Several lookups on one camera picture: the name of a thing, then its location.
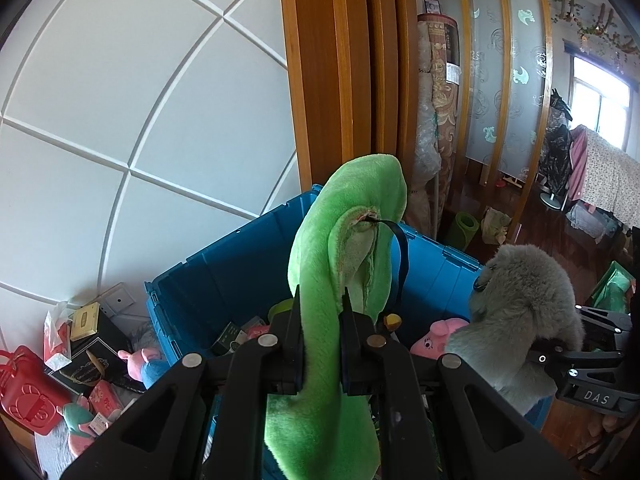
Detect floral cloth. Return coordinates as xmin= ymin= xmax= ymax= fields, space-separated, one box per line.
xmin=580 ymin=127 xmax=640 ymax=231

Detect window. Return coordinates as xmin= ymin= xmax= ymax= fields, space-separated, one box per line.
xmin=562 ymin=37 xmax=633 ymax=151

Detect blue plastic storage crate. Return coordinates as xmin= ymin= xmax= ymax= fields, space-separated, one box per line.
xmin=145 ymin=184 xmax=552 ymax=480

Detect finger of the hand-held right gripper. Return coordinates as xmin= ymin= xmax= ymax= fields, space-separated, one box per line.
xmin=575 ymin=305 xmax=635 ymax=333
xmin=531 ymin=338 xmax=576 ymax=386

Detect rolled green mat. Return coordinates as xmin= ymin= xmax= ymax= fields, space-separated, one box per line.
xmin=446 ymin=211 xmax=480 ymax=253

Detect pig plush blue shirt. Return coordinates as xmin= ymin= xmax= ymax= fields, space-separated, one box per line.
xmin=117 ymin=347 xmax=171 ymax=393

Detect pink wet wipes packet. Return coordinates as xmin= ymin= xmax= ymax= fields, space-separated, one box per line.
xmin=89 ymin=379 xmax=125 ymax=423

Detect gold flat box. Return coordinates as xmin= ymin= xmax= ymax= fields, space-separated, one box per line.
xmin=69 ymin=302 xmax=103 ymax=343

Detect pink garment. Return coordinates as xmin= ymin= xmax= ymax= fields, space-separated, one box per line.
xmin=567 ymin=125 xmax=591 ymax=201

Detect vine garland decoration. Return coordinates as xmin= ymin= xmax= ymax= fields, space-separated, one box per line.
xmin=550 ymin=0 xmax=640 ymax=56

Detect grey furry plush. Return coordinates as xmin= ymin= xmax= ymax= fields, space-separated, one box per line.
xmin=444 ymin=244 xmax=586 ymax=416

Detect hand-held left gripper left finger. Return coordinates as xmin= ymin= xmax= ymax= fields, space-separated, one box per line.
xmin=60 ymin=285 xmax=306 ymax=480

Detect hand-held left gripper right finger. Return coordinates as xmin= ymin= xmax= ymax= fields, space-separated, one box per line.
xmin=340 ymin=287 xmax=581 ymax=480

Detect green plush hat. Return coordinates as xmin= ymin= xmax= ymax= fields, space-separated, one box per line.
xmin=263 ymin=154 xmax=408 ymax=478

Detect pig plush teal dress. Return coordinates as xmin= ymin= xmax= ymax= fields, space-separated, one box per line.
xmin=56 ymin=394 xmax=101 ymax=458

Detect black garment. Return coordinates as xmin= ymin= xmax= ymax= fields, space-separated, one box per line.
xmin=537 ymin=87 xmax=573 ymax=196

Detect small green box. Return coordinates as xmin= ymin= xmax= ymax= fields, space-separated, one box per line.
xmin=210 ymin=322 xmax=246 ymax=358

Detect pink pig plush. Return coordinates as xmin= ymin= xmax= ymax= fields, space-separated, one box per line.
xmin=410 ymin=317 xmax=471 ymax=361

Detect rolled patterned carpet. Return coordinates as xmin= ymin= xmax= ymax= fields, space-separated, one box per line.
xmin=414 ymin=12 xmax=463 ymax=241

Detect lime green plastic item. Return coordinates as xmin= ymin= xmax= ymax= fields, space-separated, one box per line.
xmin=267 ymin=300 xmax=296 ymax=323

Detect beige cloth bag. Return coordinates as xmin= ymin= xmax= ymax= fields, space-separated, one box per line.
xmin=480 ymin=206 xmax=513 ymax=246

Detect red plastic toy suitcase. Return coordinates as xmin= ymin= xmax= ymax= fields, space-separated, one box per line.
xmin=0 ymin=345 xmax=73 ymax=436

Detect grey wall socket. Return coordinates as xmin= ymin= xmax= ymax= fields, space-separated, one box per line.
xmin=100 ymin=284 xmax=136 ymax=317

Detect wooden door frame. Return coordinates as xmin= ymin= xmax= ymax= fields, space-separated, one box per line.
xmin=277 ymin=0 xmax=436 ymax=241

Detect tissue pack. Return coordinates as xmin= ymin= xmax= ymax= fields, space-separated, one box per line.
xmin=42 ymin=301 xmax=76 ymax=368

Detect green bag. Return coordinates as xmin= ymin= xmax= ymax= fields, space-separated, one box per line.
xmin=590 ymin=260 xmax=633 ymax=316

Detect frosted glass sliding door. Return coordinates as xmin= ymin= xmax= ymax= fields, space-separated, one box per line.
xmin=430 ymin=0 xmax=556 ymax=241

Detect grey clothes pile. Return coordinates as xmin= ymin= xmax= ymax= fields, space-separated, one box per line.
xmin=567 ymin=200 xmax=623 ymax=238

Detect black gift bag gold handles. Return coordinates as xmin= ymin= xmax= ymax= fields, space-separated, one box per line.
xmin=45 ymin=305 xmax=135 ymax=400

